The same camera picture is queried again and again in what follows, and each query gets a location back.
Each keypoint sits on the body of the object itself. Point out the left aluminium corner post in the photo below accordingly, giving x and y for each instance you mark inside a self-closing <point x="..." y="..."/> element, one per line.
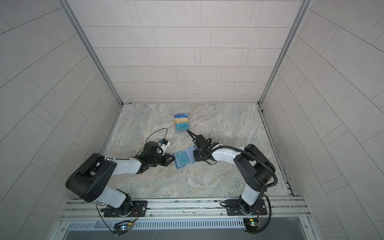
<point x="88" y="47"/>

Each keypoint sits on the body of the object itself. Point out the blue-grey card holder wallet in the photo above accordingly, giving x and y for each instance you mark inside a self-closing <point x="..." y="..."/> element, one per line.
<point x="189" y="152"/>

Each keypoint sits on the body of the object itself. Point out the circuit board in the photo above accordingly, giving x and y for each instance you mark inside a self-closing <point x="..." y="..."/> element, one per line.
<point x="251" y="225"/>
<point x="122" y="228"/>

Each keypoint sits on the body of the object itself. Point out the aluminium corner post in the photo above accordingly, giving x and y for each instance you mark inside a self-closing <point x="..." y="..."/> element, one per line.
<point x="290" y="38"/>
<point x="88" y="47"/>

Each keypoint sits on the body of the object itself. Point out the right aluminium corner post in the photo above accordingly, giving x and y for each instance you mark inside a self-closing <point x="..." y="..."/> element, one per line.
<point x="290" y="38"/>

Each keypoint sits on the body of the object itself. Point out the teal VIP card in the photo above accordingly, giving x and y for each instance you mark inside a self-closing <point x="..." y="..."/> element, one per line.
<point x="183" y="127"/>

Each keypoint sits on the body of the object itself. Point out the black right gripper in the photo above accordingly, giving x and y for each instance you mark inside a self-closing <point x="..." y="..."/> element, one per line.
<point x="195" y="154"/>

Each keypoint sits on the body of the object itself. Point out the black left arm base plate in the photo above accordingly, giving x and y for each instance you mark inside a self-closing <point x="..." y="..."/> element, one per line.
<point x="132" y="209"/>

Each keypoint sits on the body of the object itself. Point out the right circuit board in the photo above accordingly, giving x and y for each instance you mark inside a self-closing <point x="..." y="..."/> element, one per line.
<point x="251" y="225"/>

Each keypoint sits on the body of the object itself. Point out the teal chip card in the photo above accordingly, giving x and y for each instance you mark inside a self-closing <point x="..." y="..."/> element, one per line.
<point x="181" y="159"/>

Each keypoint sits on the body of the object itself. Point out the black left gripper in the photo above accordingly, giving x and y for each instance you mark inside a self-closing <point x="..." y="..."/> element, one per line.
<point x="166" y="161"/>

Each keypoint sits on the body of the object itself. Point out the left circuit board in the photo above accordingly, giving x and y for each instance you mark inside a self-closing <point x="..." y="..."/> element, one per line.
<point x="122" y="228"/>

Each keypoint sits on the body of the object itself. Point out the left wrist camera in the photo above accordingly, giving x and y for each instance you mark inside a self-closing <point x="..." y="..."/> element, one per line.
<point x="164" y="144"/>

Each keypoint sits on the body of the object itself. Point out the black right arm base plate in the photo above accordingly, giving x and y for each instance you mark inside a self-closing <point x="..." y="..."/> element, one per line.
<point x="238" y="207"/>

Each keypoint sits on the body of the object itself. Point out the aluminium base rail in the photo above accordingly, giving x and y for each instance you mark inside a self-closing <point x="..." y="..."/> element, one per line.
<point x="190" y="208"/>

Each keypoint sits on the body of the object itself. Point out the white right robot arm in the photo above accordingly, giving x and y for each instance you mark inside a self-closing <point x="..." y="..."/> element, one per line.
<point x="257" y="171"/>

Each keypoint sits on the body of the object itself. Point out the dark blue VIP card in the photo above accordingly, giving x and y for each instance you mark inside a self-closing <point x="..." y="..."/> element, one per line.
<point x="178" y="116"/>

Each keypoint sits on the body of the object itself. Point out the white vent grille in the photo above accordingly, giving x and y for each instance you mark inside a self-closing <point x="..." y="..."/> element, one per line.
<point x="160" y="224"/>

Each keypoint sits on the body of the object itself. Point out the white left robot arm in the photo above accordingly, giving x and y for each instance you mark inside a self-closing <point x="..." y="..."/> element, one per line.
<point x="90" y="180"/>

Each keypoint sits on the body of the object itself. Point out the gold VIP card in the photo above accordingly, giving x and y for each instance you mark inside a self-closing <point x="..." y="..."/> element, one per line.
<point x="182" y="121"/>

